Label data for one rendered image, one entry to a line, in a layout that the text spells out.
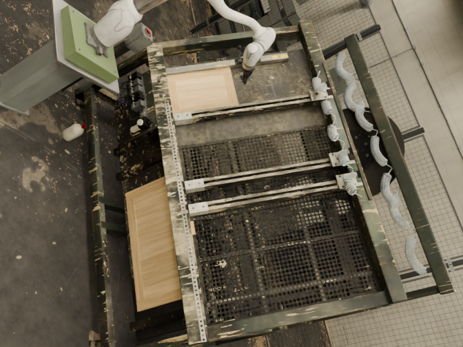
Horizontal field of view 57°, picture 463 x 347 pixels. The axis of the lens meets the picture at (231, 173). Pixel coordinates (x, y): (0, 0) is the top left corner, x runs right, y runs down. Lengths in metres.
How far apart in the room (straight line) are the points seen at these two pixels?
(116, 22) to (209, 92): 0.87
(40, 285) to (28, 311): 0.18
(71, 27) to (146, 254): 1.58
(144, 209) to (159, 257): 0.40
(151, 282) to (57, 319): 0.63
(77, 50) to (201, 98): 0.97
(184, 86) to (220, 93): 0.27
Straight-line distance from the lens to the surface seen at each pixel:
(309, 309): 2.68
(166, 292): 3.01
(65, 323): 3.06
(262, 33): 2.88
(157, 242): 3.11
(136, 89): 3.17
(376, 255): 2.82
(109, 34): 2.78
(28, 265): 2.96
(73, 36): 2.74
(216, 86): 3.24
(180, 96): 3.20
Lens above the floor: 2.29
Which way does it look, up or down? 23 degrees down
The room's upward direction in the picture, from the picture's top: 68 degrees clockwise
